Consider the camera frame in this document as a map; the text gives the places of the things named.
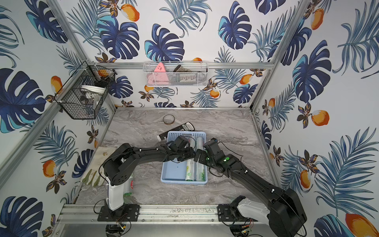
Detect plastic wrap roll green label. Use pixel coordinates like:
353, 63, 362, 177
196, 137, 206, 184

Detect plastic wrap roll green print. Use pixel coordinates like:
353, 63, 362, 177
185, 137, 196, 182

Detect plastic wrap roll red label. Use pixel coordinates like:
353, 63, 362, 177
123, 175, 133, 197

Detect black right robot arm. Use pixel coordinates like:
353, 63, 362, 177
192, 149, 307, 237

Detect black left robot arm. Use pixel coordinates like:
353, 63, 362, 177
102, 141, 195, 211

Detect black plastic wrap dispenser box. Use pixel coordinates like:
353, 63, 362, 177
157, 122, 195, 142

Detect light blue perforated plastic basket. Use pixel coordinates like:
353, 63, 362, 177
160, 131, 208, 185

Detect dark brush in mesh basket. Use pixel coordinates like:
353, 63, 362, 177
167, 65, 208, 87

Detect pink triangular item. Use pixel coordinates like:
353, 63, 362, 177
147, 62, 169, 87

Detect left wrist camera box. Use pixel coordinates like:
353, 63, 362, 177
169, 135, 190, 152

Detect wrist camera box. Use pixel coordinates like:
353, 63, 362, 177
204, 138, 221, 156
169, 135, 190, 152

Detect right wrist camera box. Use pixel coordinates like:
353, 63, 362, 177
204, 138, 221, 156

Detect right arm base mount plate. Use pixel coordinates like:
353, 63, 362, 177
217, 196, 249, 223

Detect white mesh wall basket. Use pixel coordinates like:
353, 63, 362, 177
143, 61, 209, 87

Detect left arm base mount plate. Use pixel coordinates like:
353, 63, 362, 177
97, 204, 140, 222

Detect black wire wall basket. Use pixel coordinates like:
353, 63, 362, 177
54, 61, 117, 120

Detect aluminium front rail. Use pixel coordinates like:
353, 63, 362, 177
57, 204, 234, 225

